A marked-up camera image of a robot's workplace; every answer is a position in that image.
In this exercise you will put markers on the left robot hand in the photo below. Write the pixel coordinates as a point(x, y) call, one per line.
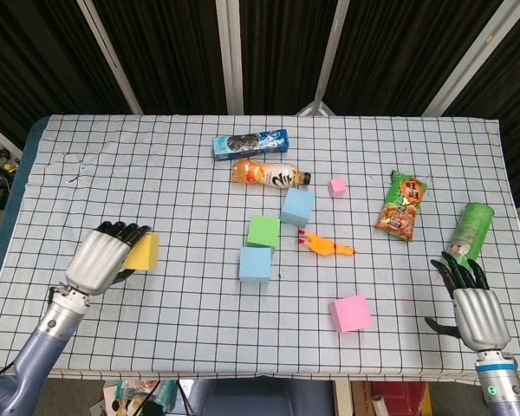
point(95, 260)

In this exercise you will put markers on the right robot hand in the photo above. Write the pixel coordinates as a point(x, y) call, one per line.
point(479, 316)

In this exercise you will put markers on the yellow foam block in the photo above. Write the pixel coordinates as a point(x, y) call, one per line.
point(145, 255)

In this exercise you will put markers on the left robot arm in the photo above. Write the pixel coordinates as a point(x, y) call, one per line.
point(39, 342)

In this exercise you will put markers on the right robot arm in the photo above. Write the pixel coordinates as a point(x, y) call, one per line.
point(502, 385)

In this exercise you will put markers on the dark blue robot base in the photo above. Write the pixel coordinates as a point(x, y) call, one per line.
point(260, 398)

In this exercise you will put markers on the large pink foam cube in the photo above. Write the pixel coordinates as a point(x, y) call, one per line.
point(351, 314)

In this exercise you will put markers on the green foam cube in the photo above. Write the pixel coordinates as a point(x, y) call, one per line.
point(263, 232)

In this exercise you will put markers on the green chip canister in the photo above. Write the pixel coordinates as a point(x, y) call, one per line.
point(470, 229)

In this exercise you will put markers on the blue table padding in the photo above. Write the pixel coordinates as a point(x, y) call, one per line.
point(8, 216)

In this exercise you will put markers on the checkered white tablecloth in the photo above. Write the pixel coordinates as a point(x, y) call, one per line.
point(177, 325)

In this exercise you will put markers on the red box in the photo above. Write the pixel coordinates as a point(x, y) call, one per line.
point(401, 396)

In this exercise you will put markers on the green snack bag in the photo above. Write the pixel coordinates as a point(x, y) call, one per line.
point(401, 208)

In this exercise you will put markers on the colourful snack packages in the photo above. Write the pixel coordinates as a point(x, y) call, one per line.
point(143, 396)

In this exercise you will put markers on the white table leg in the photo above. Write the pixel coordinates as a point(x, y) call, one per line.
point(342, 398)

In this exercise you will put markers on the yellow rubber chicken toy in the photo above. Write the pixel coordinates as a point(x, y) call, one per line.
point(323, 245)

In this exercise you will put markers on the orange drink bottle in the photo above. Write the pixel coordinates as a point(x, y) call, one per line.
point(264, 174)

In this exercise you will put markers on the small pink foam cube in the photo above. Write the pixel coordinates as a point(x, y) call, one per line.
point(337, 187)

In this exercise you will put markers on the blue cookie box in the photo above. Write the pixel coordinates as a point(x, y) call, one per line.
point(251, 145)

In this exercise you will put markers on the white frame post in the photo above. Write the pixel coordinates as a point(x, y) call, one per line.
point(108, 56)
point(229, 56)
point(463, 65)
point(333, 47)

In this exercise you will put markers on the white frame foot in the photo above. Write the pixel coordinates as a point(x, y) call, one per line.
point(314, 108)

